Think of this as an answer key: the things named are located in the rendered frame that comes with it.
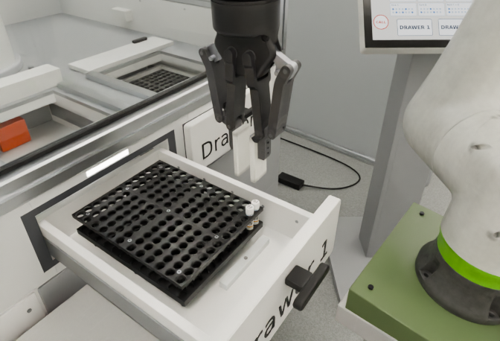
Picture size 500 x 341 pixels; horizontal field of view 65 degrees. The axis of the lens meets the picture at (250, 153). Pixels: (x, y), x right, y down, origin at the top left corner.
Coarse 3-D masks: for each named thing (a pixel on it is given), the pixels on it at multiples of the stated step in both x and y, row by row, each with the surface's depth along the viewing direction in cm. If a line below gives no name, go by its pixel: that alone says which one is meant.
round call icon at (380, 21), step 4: (376, 16) 104; (380, 16) 104; (384, 16) 104; (388, 16) 104; (376, 20) 104; (380, 20) 104; (384, 20) 104; (388, 20) 104; (376, 24) 103; (380, 24) 103; (384, 24) 103; (388, 24) 104; (376, 28) 103; (380, 28) 103; (384, 28) 103; (388, 28) 103
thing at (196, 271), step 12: (240, 216) 57; (252, 216) 57; (228, 228) 55; (240, 228) 55; (216, 240) 53; (228, 240) 53; (204, 252) 51; (216, 252) 51; (192, 264) 50; (204, 264) 50; (180, 276) 49; (192, 276) 48; (180, 288) 47
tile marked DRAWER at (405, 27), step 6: (402, 24) 104; (408, 24) 104; (414, 24) 104; (420, 24) 104; (426, 24) 104; (402, 30) 103; (408, 30) 103; (414, 30) 103; (420, 30) 103; (426, 30) 103; (432, 30) 103
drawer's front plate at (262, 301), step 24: (312, 216) 53; (336, 216) 58; (312, 240) 52; (288, 264) 46; (312, 264) 55; (264, 288) 43; (288, 288) 49; (240, 312) 41; (264, 312) 45; (288, 312) 53; (216, 336) 39; (240, 336) 41
